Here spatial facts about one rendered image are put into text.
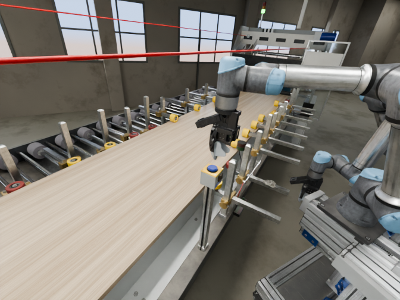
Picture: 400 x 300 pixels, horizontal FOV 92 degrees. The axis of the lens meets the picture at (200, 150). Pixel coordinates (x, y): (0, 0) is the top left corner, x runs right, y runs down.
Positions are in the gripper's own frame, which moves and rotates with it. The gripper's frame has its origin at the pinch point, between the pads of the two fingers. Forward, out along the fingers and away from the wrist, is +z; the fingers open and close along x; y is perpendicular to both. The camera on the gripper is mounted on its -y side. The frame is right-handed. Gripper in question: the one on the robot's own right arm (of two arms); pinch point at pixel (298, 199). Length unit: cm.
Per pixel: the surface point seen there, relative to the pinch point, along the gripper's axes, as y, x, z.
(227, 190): -37.6, -30.7, -9.9
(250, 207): -23.3, -26.4, -1.4
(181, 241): -53, -55, 21
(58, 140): -187, -49, 0
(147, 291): -50, -85, 21
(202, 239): -38, -57, 3
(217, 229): -36, -41, 13
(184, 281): -36, -75, 13
